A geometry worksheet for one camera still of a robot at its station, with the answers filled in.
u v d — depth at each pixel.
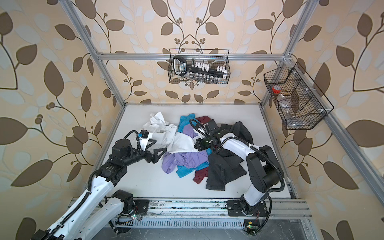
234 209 0.72
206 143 0.76
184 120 1.06
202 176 0.84
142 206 0.75
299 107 0.75
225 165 0.78
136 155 0.63
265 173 0.45
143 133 0.63
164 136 0.92
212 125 0.72
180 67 0.87
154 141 0.77
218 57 0.91
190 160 0.87
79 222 0.44
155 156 0.66
